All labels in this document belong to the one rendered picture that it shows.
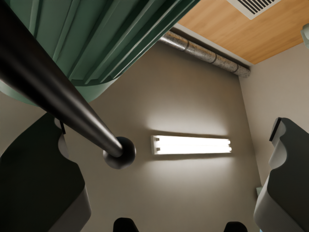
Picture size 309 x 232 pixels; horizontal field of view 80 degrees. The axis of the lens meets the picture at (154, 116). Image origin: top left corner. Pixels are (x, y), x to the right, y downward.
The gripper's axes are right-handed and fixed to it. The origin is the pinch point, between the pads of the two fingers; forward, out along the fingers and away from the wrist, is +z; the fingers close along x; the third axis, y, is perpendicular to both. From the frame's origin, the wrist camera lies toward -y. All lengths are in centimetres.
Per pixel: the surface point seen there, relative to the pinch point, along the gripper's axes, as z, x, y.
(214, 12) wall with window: 213, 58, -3
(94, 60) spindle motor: 4.1, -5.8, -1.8
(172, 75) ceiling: 207, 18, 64
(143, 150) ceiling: 121, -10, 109
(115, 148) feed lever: 0.7, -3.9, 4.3
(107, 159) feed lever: 2.9, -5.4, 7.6
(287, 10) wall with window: 221, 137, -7
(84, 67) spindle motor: 4.6, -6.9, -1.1
